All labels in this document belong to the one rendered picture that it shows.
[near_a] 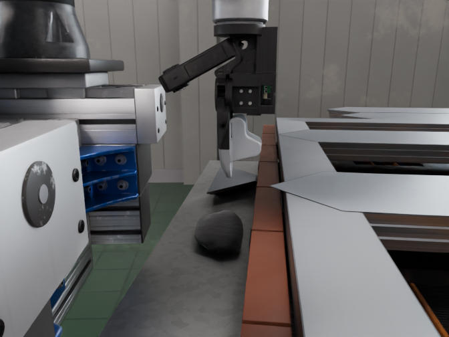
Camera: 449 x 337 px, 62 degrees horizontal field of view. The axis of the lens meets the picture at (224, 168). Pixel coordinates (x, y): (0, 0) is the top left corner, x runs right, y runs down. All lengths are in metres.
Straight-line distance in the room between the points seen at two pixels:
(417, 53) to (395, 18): 0.36
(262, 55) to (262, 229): 0.23
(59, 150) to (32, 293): 0.08
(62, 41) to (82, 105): 0.11
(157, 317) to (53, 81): 0.39
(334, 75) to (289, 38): 0.50
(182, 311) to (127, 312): 0.08
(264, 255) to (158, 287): 0.27
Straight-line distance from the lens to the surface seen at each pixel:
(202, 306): 0.60
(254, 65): 0.53
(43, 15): 0.68
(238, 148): 0.53
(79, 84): 0.65
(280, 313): 0.34
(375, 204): 0.52
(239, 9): 0.51
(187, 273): 0.68
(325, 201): 0.51
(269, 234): 0.48
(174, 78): 0.53
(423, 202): 0.56
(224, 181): 1.04
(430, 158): 0.97
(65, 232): 0.25
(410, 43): 3.74
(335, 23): 3.51
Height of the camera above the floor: 1.03
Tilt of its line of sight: 15 degrees down
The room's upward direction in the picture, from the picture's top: straight up
